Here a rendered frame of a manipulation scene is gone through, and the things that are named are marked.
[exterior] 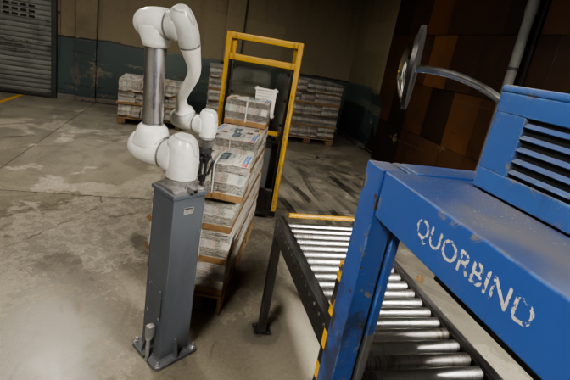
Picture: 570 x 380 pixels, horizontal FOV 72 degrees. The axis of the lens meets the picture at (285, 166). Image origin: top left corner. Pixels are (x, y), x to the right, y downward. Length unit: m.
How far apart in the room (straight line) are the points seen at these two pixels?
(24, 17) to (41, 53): 0.71
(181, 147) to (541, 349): 1.66
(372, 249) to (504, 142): 0.33
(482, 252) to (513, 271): 0.05
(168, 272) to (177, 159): 0.59
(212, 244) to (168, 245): 0.55
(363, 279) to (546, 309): 0.45
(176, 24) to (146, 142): 0.58
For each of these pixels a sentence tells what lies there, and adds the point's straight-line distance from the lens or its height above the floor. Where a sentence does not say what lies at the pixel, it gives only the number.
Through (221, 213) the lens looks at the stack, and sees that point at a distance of 2.46.
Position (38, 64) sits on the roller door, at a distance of 9.77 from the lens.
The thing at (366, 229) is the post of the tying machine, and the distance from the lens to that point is 0.84.
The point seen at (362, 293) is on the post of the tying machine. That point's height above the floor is 1.27.
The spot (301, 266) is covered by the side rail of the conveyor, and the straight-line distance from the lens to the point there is 1.89.
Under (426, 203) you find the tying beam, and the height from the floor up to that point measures 1.54.
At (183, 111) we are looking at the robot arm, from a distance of 2.20.
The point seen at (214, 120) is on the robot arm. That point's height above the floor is 1.33.
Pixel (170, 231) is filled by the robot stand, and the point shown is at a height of 0.81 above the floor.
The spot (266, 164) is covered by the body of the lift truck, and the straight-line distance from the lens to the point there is 4.23.
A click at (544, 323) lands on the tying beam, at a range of 0.53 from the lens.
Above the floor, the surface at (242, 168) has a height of 1.05.
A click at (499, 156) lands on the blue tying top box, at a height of 1.62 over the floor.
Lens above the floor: 1.74
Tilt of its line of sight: 16 degrees down
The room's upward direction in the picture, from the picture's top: 10 degrees clockwise
